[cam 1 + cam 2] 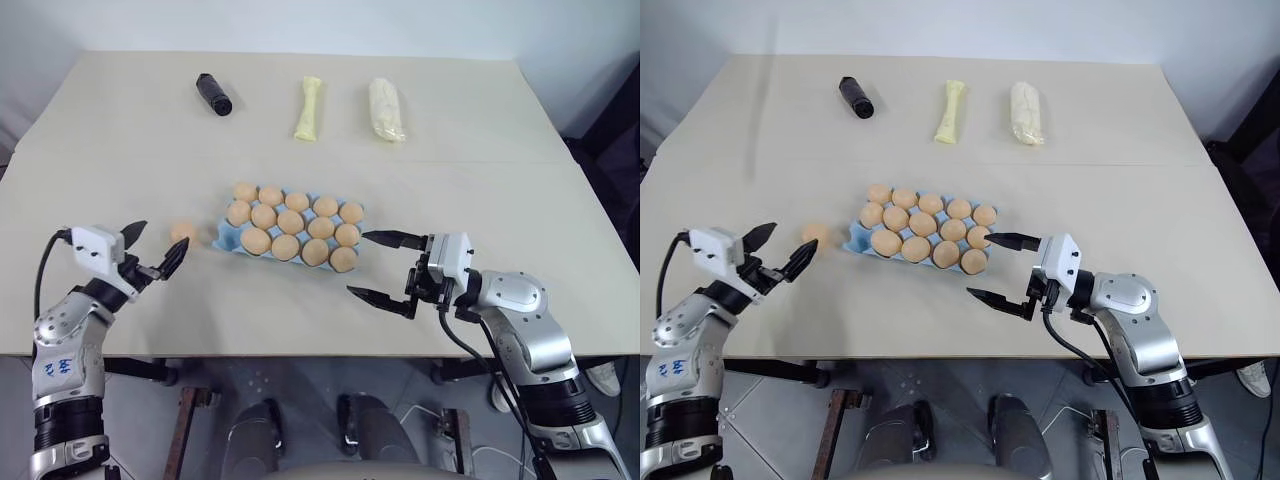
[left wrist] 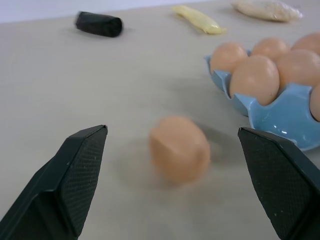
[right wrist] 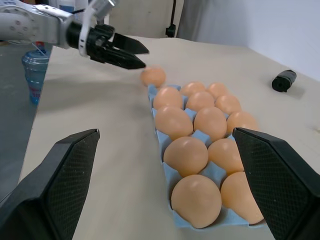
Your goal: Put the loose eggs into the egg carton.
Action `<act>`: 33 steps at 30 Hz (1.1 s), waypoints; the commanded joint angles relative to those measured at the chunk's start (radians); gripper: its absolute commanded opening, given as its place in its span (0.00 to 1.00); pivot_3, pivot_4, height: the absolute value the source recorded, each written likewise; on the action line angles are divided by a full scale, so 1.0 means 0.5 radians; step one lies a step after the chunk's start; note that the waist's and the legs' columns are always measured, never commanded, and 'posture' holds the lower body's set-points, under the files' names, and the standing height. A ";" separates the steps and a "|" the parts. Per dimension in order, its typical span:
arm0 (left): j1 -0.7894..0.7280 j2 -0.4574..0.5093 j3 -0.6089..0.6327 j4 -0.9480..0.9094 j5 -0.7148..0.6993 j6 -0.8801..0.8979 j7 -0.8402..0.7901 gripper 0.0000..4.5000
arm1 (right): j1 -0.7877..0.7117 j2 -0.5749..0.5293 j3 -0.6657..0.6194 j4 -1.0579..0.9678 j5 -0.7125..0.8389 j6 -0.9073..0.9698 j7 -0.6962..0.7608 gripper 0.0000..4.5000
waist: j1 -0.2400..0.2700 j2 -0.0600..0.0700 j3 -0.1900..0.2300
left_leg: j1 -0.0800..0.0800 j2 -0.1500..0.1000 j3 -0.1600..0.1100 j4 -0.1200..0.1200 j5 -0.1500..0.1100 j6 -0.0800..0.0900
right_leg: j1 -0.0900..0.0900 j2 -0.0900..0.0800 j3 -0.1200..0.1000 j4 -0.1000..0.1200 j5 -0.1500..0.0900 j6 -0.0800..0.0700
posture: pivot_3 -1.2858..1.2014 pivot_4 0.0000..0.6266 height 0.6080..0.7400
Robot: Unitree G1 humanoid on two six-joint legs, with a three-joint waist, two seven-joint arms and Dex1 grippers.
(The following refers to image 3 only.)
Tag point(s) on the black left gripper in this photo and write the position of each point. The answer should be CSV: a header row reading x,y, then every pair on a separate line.
x,y
98,41

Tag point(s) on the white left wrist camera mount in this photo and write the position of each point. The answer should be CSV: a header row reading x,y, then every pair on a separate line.
x,y
82,46

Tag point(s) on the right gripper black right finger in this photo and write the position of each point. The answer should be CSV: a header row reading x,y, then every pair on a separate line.
x,y
282,180

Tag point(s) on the black roll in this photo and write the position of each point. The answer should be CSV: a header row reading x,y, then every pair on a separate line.
x,y
284,81

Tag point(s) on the brown egg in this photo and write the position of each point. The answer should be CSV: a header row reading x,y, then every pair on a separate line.
x,y
196,201
200,101
237,195
225,156
192,87
185,156
210,123
153,75
227,103
173,122
168,98
242,120
218,88

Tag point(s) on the blue egg carton tray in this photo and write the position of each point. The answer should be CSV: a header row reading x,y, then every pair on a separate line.
x,y
166,140

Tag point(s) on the blue plastic water bottle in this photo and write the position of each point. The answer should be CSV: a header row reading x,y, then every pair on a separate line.
x,y
35,75

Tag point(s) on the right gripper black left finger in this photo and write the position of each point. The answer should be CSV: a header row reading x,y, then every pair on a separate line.
x,y
50,190

